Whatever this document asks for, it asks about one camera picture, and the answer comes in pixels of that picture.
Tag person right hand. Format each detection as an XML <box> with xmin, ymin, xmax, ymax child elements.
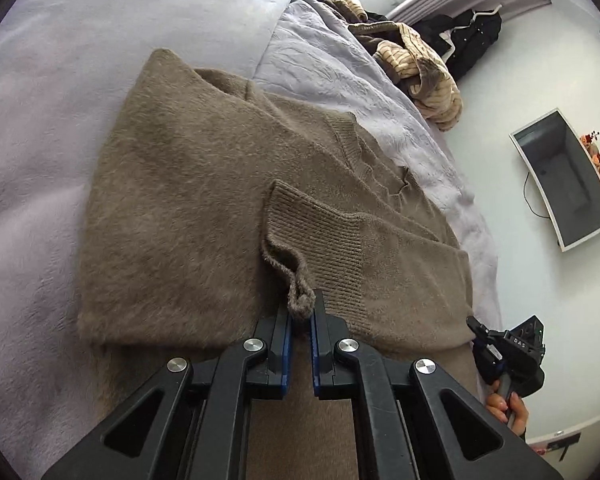
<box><xmin>486</xmin><ymin>380</ymin><xmax>529</xmax><ymax>437</ymax></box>

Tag black coat hanging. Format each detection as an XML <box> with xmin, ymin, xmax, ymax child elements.
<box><xmin>413</xmin><ymin>6</ymin><xmax>502</xmax><ymax>82</ymax></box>

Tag brown knit sweater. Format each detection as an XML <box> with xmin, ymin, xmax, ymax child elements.
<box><xmin>76</xmin><ymin>48</ymin><xmax>481</xmax><ymax>480</ymax></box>

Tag television power cable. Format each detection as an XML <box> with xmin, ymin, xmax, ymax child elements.
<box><xmin>522</xmin><ymin>171</ymin><xmax>552</xmax><ymax>220</ymax></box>

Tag wall mounted television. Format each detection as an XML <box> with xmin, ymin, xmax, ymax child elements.
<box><xmin>510</xmin><ymin>110</ymin><xmax>600</xmax><ymax>252</ymax></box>

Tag cream striped fleece garment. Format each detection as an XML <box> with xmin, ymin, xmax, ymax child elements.
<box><xmin>318</xmin><ymin>0</ymin><xmax>464</xmax><ymax>131</ymax></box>

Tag lavender bed blanket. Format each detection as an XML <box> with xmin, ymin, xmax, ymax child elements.
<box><xmin>0</xmin><ymin>0</ymin><xmax>291</xmax><ymax>479</ymax></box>

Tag textured lilac bedspread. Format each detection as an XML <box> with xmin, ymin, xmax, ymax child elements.
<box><xmin>254</xmin><ymin>0</ymin><xmax>503</xmax><ymax>328</ymax></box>

